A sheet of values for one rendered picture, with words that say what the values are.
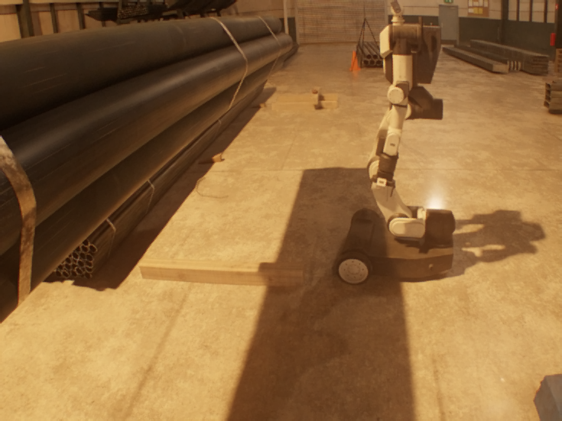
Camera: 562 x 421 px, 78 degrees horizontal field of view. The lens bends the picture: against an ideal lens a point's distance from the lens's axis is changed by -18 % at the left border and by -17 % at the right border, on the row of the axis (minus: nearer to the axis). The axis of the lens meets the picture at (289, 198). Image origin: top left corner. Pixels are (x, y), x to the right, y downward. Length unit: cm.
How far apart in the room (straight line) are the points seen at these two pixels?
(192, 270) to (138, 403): 92
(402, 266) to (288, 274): 63
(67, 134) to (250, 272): 178
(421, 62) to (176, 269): 176
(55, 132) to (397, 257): 192
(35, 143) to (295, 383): 148
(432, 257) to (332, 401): 100
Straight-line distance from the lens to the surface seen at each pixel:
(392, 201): 231
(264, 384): 184
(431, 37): 205
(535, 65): 1209
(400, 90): 189
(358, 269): 230
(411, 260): 229
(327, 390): 180
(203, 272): 243
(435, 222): 235
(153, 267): 255
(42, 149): 65
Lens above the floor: 141
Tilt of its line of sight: 25 degrees down
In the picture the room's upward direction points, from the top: 4 degrees counter-clockwise
